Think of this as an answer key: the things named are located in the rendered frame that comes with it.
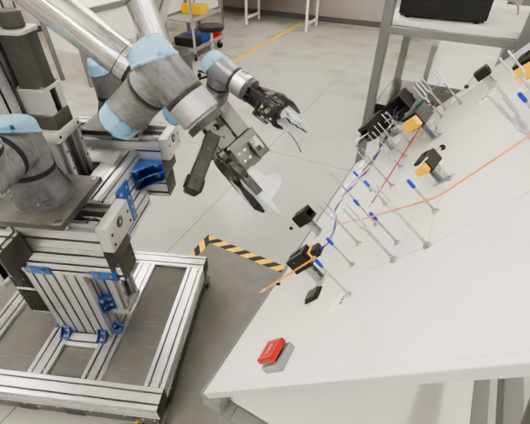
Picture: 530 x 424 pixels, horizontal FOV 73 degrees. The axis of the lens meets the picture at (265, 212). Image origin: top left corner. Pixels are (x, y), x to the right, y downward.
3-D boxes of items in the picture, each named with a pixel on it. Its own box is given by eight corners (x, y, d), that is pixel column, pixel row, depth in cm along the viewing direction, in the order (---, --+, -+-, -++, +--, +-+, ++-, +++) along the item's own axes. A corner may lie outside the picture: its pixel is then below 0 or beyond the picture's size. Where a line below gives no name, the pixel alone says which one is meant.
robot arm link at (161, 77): (138, 59, 65) (167, 26, 61) (179, 108, 68) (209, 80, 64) (112, 65, 58) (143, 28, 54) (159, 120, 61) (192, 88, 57)
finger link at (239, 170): (264, 187, 60) (228, 151, 61) (257, 193, 60) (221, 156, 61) (262, 194, 65) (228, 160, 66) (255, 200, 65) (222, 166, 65)
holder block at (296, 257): (301, 264, 91) (291, 253, 90) (317, 255, 87) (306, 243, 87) (296, 274, 87) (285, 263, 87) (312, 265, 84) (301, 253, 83)
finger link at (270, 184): (300, 193, 62) (263, 156, 63) (276, 215, 61) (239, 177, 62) (297, 197, 65) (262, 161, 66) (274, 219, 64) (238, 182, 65)
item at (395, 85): (370, 116, 161) (373, 102, 157) (389, 90, 185) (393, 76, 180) (448, 133, 149) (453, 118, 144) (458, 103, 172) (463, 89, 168)
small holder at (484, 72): (473, 96, 112) (460, 80, 111) (500, 78, 106) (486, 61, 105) (472, 101, 109) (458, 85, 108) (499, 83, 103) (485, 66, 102)
